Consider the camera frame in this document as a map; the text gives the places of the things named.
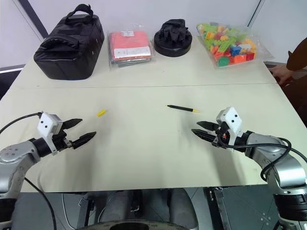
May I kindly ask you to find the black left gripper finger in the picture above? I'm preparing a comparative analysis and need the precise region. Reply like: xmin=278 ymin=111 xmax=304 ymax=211
xmin=62 ymin=118 xmax=83 ymax=131
xmin=71 ymin=131 xmax=97 ymax=150

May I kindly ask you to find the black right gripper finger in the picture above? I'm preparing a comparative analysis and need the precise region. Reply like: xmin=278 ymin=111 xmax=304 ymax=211
xmin=196 ymin=121 xmax=220 ymax=132
xmin=191 ymin=129 xmax=218 ymax=144

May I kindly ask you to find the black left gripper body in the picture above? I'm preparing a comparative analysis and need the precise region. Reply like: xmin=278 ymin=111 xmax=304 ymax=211
xmin=51 ymin=123 xmax=73 ymax=152

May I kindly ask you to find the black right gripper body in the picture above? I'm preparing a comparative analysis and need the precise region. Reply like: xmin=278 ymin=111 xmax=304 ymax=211
xmin=211 ymin=121 xmax=231 ymax=150

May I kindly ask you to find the black pen with yellow tip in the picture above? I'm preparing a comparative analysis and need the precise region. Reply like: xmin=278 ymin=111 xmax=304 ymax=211
xmin=166 ymin=104 xmax=202 ymax=114

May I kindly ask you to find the person's bare hand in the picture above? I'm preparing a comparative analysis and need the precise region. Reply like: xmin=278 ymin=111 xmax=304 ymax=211
xmin=272 ymin=66 xmax=295 ymax=84

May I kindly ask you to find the black padded carry bag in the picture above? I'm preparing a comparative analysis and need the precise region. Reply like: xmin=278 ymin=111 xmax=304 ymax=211
xmin=33 ymin=3 xmax=106 ymax=81

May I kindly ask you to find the bag of colourful building blocks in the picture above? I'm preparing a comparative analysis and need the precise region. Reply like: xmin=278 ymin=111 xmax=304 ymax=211
xmin=196 ymin=22 xmax=274 ymax=69

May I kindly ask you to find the black round base with cloth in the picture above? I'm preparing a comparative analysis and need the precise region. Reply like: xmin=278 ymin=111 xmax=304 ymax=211
xmin=153 ymin=18 xmax=194 ymax=58

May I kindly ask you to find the red cloth in plastic bag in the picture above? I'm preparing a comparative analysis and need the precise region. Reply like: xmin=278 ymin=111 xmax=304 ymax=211
xmin=106 ymin=23 xmax=156 ymax=69

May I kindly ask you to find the person's brown sleeve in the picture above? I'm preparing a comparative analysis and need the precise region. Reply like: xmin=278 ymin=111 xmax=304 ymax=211
xmin=286 ymin=36 xmax=307 ymax=71

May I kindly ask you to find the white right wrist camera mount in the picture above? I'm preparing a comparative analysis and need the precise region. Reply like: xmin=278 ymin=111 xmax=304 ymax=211
xmin=215 ymin=106 xmax=243 ymax=146

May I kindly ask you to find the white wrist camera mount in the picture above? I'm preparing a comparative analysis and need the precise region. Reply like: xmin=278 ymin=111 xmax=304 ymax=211
xmin=215 ymin=106 xmax=243 ymax=146
xmin=37 ymin=112 xmax=63 ymax=156

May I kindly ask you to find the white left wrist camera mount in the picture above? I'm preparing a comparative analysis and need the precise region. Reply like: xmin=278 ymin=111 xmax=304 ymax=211
xmin=37 ymin=112 xmax=63 ymax=156

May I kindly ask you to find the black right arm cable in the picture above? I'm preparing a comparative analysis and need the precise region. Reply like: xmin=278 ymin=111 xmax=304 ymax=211
xmin=222 ymin=134 xmax=307 ymax=182

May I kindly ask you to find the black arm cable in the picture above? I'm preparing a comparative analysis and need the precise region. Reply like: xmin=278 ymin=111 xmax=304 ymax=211
xmin=222 ymin=134 xmax=307 ymax=182
xmin=0 ymin=113 xmax=57 ymax=230

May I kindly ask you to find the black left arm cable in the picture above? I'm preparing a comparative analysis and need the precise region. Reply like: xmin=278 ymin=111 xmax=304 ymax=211
xmin=0 ymin=113 xmax=57 ymax=230

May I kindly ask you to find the white thin cable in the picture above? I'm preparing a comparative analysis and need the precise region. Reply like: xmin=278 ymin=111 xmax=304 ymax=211
xmin=61 ymin=193 xmax=77 ymax=230

